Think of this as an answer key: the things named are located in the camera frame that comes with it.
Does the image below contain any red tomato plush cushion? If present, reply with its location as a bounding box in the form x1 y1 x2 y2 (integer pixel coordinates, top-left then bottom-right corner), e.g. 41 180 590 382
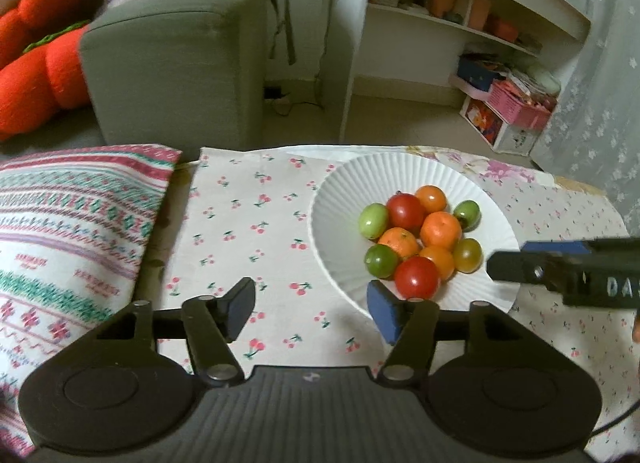
0 0 120 142

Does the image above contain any olive green tomato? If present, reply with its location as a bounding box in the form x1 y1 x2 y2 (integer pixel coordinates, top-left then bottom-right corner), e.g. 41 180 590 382
452 238 484 274

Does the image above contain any pink plastic basket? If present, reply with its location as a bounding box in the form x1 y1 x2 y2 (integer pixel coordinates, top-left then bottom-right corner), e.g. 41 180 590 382
487 80 554 130

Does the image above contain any black cable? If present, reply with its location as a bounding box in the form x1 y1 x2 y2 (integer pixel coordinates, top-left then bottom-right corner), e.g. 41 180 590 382
592 390 640 441

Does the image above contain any grey sofa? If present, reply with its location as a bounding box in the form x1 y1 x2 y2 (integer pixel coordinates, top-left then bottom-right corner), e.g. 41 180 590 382
0 0 297 154

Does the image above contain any white printed storage box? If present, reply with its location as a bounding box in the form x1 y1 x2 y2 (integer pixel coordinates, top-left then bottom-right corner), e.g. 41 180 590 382
459 96 544 157

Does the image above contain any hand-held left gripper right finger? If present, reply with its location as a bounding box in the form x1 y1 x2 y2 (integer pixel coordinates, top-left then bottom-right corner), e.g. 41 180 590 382
366 280 532 387

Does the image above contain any striped patterned pillow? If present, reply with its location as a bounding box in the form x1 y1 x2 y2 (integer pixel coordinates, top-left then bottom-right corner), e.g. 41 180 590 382
0 143 184 456

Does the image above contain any pink floral cloth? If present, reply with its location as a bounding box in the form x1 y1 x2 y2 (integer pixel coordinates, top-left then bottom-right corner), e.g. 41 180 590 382
404 145 557 190

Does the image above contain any cherry print tablecloth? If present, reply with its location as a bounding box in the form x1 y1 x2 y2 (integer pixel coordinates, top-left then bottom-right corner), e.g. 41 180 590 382
135 144 640 463

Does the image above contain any dark blue box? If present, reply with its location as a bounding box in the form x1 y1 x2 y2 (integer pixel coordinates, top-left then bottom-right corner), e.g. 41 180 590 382
457 53 507 92

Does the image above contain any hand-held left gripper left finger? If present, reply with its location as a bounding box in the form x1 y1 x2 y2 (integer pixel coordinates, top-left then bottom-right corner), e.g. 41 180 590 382
89 276 257 387

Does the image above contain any low red-orange pot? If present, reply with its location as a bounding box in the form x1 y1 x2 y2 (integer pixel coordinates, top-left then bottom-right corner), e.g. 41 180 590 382
487 16 521 42

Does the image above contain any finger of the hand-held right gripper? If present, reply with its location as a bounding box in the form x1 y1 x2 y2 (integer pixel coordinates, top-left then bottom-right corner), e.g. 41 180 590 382
520 237 640 256
486 249 592 290

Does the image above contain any white shelf unit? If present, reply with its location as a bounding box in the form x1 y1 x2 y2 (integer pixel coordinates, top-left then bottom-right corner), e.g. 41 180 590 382
320 0 594 145

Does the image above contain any red tomato with stem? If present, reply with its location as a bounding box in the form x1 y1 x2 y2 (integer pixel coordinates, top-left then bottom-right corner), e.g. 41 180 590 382
386 191 427 231

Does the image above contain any white ribbed plate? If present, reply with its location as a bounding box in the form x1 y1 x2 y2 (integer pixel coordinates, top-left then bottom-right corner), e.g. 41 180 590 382
310 153 522 317

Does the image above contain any white flower print curtain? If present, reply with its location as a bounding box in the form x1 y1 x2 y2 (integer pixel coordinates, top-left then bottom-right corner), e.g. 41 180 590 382
529 0 640 235

